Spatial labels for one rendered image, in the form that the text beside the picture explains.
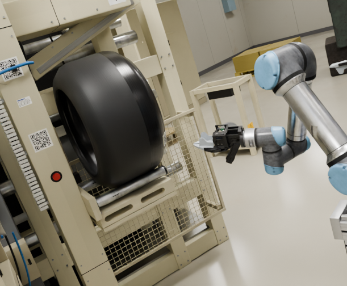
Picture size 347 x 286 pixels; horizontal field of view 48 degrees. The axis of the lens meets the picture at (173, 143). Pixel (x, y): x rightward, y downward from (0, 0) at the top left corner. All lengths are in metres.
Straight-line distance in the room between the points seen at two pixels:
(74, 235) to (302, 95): 1.06
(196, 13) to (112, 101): 10.91
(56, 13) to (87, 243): 1.03
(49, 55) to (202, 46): 10.33
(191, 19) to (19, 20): 10.35
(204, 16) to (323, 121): 11.42
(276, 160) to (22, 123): 0.98
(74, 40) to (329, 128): 1.31
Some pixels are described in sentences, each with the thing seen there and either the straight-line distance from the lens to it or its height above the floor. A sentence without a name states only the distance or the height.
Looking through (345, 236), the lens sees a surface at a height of 0.60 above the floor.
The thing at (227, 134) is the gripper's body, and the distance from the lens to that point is 1.53.
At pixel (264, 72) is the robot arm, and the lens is 1.32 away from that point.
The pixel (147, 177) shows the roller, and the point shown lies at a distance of 1.69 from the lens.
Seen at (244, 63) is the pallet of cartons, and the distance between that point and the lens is 9.01.
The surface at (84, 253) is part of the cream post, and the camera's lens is 1.77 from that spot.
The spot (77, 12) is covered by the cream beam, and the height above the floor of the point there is 1.67.
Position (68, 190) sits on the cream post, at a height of 0.98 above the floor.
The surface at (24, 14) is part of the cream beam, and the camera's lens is 1.91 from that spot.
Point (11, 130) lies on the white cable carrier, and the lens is 1.61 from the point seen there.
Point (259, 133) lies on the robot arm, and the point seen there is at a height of 1.00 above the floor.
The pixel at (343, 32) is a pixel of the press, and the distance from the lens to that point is 6.70.
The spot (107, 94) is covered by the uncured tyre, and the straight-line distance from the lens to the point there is 1.50.
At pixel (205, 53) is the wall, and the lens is 12.28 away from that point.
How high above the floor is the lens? 1.45
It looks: 15 degrees down
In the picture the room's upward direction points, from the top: 18 degrees counter-clockwise
